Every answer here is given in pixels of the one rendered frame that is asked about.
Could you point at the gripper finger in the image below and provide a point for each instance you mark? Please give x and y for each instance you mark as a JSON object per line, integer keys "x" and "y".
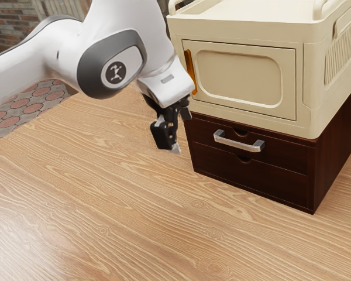
{"x": 164, "y": 135}
{"x": 186, "y": 113}

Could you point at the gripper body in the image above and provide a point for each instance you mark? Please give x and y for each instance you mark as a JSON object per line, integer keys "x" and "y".
{"x": 169, "y": 111}

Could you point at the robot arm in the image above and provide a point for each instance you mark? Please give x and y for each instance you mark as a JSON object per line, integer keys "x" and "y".
{"x": 58, "y": 55}

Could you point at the cream box with lid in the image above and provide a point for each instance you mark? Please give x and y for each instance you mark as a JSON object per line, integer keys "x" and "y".
{"x": 245, "y": 76}

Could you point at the dark brown drawer cabinet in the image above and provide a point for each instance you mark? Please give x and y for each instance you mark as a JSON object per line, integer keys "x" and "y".
{"x": 269, "y": 172}

